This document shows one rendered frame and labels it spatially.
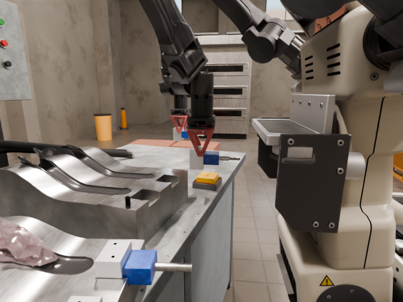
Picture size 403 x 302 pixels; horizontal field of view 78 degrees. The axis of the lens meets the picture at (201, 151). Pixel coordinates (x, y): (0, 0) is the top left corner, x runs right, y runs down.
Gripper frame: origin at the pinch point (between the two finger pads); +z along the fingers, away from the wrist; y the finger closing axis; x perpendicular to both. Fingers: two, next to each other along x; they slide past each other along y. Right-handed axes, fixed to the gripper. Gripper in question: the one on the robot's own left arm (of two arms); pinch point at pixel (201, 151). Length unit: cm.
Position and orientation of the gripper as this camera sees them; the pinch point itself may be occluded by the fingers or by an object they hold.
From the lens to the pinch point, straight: 65.4
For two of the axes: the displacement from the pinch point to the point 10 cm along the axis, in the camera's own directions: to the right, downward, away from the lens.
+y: -0.9, 2.4, -9.7
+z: -0.1, 9.7, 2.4
